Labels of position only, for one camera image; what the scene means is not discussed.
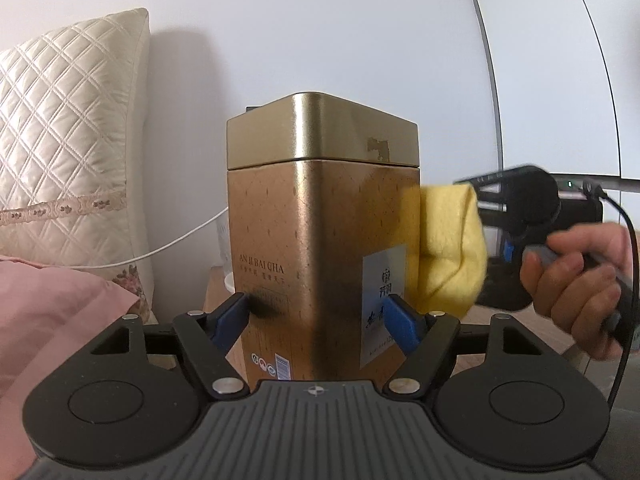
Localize pink bed sheet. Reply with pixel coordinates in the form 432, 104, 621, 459
0, 255, 141, 480

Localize white wardrobe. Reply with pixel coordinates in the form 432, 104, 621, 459
460, 0, 640, 241

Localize cream quilted pillow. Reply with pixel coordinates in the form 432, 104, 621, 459
0, 8, 156, 326

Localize person's right hand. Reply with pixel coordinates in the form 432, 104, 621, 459
520, 221, 633, 361

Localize white charging cable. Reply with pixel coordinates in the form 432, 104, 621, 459
85, 207, 228, 270

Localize gold tin container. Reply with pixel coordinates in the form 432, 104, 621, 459
226, 91, 422, 383

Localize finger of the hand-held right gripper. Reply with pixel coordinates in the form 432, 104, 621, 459
482, 230, 524, 267
452, 167, 521, 228

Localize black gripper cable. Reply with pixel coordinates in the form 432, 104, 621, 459
580, 178, 639, 406

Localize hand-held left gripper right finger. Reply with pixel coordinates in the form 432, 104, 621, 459
384, 294, 544, 397

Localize clear ribbed glass cup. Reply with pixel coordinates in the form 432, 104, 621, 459
216, 220, 236, 293

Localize yellow cleaning cloth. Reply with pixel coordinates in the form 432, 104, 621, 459
419, 183, 488, 318

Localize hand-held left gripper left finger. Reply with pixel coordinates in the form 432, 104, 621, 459
90, 292, 250, 401

